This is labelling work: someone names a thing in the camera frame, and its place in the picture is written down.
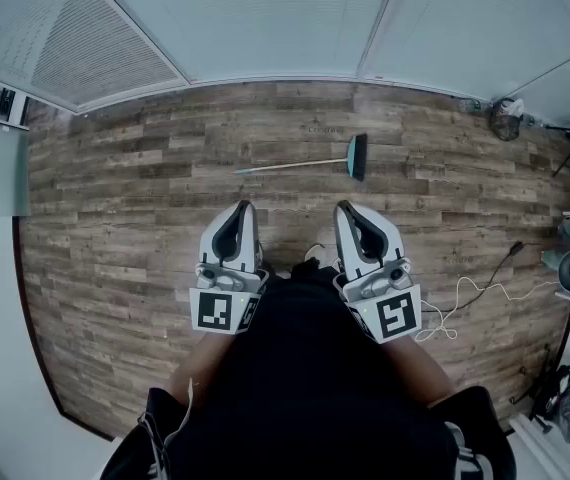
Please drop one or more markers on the person's left forearm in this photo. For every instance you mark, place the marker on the person's left forearm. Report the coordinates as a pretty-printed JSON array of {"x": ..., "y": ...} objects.
[{"x": 200, "y": 363}]

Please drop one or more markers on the white plastic bag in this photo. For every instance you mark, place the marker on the white plastic bag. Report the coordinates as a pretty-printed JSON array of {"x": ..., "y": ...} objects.
[{"x": 511, "y": 108}]

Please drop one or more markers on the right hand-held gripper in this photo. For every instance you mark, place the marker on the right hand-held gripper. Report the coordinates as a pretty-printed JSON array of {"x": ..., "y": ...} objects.
[{"x": 395, "y": 318}]

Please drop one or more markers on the black mesh waste bin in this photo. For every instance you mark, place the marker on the black mesh waste bin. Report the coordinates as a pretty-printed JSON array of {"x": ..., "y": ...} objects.
[{"x": 506, "y": 127}]

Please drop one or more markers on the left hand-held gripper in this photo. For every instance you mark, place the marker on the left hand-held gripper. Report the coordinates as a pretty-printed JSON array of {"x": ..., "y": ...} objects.
[{"x": 212, "y": 313}]

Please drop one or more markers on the person's black clothes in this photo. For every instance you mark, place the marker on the person's black clothes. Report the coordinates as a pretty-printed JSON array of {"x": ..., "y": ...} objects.
[{"x": 305, "y": 393}]

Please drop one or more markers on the clear plastic bottle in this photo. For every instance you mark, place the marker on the clear plastic bottle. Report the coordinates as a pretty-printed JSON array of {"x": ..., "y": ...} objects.
[
  {"x": 465, "y": 105},
  {"x": 481, "y": 107}
]

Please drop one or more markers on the person's white right shoe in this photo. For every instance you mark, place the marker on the person's white right shoe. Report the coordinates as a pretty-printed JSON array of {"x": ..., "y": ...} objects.
[{"x": 315, "y": 252}]

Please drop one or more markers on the person's right forearm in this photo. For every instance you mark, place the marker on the person's right forearm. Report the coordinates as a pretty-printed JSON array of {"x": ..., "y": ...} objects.
[{"x": 420, "y": 368}]

